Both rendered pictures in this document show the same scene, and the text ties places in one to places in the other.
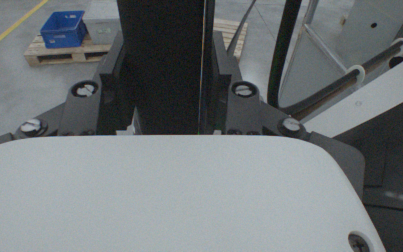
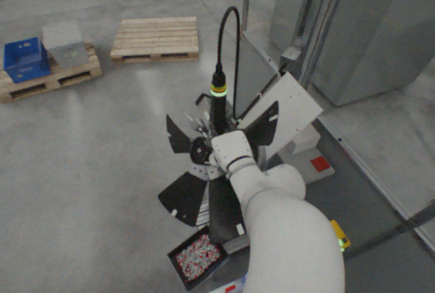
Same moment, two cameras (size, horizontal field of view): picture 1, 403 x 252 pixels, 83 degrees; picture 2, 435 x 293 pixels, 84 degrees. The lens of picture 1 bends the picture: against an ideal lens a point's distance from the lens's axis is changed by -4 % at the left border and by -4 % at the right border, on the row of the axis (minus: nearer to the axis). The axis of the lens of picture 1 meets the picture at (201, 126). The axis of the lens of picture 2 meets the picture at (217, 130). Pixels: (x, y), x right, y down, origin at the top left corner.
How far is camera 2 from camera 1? 0.65 m
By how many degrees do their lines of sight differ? 12
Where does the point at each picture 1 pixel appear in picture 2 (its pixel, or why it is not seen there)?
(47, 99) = (41, 130)
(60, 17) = (13, 48)
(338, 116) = (262, 105)
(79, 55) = (52, 83)
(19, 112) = (20, 149)
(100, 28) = (66, 53)
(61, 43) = (29, 75)
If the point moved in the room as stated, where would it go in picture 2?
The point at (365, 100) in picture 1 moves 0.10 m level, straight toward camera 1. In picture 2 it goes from (270, 97) to (263, 111)
